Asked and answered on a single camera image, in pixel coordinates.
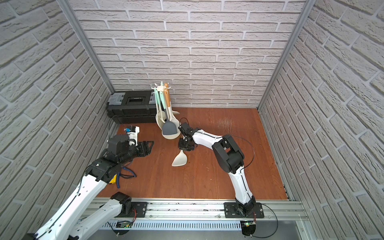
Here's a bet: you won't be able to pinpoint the cream spatula wooden handle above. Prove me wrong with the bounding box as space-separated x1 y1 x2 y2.
164 83 179 119
172 150 188 167

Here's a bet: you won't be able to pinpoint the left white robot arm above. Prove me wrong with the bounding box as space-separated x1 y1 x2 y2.
24 134 154 240

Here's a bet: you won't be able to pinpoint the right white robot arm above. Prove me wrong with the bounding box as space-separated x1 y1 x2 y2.
179 123 256 217

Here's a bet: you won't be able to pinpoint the cream utensil rack stand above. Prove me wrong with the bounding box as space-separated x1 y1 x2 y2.
153 82 181 140

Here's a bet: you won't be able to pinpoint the black plastic toolbox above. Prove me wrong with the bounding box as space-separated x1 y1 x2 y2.
106 91 157 124

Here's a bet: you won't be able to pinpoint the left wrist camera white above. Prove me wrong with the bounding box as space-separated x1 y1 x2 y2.
124 126 140 146

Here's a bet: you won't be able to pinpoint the grey spatula mint handle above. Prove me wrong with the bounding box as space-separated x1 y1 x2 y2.
159 91 178 140

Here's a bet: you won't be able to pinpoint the blue handled pliers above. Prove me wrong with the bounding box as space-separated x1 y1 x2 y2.
116 167 137 189

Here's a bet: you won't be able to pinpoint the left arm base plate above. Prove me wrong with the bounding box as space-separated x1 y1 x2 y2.
117 202 148 218

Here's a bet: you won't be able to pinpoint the aluminium mounting rail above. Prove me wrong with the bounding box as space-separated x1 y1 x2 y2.
80 197 310 223

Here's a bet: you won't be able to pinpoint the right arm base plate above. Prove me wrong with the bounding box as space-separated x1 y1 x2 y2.
224 202 265 219

